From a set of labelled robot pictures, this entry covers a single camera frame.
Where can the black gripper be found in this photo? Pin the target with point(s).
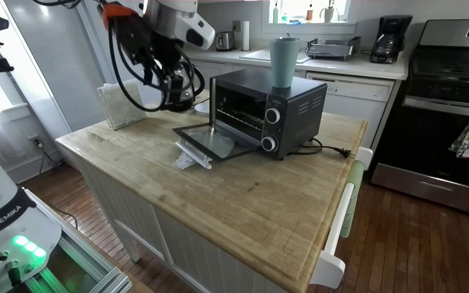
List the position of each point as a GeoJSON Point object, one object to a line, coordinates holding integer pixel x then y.
{"type": "Point", "coordinates": [179, 89]}

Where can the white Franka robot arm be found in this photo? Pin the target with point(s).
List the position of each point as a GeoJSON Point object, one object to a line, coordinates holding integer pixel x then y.
{"type": "Point", "coordinates": [181, 19]}

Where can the black mini oven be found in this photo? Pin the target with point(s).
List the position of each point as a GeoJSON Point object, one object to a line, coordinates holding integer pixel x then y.
{"type": "Point", "coordinates": [293, 115]}

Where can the white quilted pad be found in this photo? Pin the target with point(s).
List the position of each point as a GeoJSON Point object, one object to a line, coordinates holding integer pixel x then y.
{"type": "Point", "coordinates": [119, 105]}

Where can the silver kettle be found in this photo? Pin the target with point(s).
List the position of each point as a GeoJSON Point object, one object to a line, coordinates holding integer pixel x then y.
{"type": "Point", "coordinates": [223, 40]}

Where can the paper towel roll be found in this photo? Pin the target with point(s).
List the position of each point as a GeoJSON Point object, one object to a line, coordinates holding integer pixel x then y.
{"type": "Point", "coordinates": [241, 34]}

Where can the teal tumbler cup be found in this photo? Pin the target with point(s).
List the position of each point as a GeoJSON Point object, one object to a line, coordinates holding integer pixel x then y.
{"type": "Point", "coordinates": [283, 58]}

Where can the wooden top kitchen island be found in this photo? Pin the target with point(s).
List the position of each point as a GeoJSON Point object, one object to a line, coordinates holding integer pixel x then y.
{"type": "Point", "coordinates": [228, 200]}

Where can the green soap bottle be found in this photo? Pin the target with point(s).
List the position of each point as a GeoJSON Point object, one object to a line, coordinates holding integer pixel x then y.
{"type": "Point", "coordinates": [275, 13]}

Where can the dark dish rack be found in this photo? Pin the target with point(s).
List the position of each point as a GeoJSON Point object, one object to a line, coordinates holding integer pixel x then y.
{"type": "Point", "coordinates": [332, 48]}

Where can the white jug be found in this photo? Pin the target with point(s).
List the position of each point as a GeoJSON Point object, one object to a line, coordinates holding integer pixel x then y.
{"type": "Point", "coordinates": [327, 11]}

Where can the white kitchen counter cabinets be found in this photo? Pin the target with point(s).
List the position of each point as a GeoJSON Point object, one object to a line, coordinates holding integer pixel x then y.
{"type": "Point", "coordinates": [354, 91]}

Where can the green hanging towel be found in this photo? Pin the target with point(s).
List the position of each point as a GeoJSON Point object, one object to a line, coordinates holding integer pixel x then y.
{"type": "Point", "coordinates": [352, 195]}

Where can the white towel bar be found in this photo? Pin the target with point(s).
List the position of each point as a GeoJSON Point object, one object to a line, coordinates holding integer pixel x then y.
{"type": "Point", "coordinates": [336, 232]}

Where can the black coffee maker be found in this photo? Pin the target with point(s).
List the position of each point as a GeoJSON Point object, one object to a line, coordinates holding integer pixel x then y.
{"type": "Point", "coordinates": [389, 40]}

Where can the stainless steel stove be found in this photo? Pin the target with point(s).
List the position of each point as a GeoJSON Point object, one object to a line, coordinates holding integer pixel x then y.
{"type": "Point", "coordinates": [435, 135]}

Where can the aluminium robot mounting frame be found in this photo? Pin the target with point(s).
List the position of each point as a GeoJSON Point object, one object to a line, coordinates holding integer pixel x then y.
{"type": "Point", "coordinates": [82, 260]}

